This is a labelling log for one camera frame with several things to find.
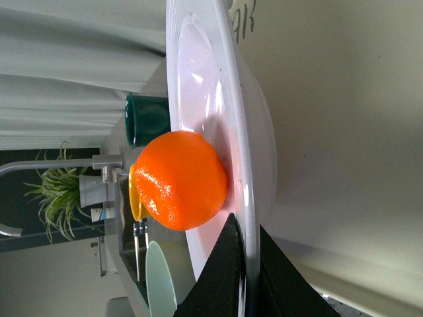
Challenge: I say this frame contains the black handled utensils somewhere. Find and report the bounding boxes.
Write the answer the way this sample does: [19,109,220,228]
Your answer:
[132,217,149,282]

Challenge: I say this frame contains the orange mandarin fruit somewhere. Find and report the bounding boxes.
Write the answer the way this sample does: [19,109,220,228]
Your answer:
[134,131,229,231]

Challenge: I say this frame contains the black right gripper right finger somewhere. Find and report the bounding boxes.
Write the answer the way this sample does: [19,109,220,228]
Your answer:
[256,227,339,317]

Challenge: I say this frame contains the light green bowl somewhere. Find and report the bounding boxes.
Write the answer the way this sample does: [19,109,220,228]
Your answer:
[145,240,196,316]

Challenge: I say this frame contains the yellow mug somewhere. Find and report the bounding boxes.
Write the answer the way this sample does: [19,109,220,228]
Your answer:
[128,165,151,221]

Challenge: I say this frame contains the white round plate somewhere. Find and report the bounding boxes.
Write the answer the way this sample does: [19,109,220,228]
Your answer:
[166,1,277,316]

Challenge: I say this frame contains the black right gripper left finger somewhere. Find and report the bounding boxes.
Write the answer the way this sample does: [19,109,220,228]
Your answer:
[174,213,246,317]

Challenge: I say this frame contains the beige bear serving tray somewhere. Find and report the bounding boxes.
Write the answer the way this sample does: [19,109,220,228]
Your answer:
[228,1,422,316]

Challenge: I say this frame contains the potted green plant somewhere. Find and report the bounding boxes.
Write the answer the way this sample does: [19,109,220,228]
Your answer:
[23,141,107,244]

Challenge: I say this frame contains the steel kitchen faucet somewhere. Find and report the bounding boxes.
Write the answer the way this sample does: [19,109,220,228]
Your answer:
[1,154,124,241]

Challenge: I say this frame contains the dark green mug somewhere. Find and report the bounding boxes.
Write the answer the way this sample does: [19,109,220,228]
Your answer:
[124,94,171,149]

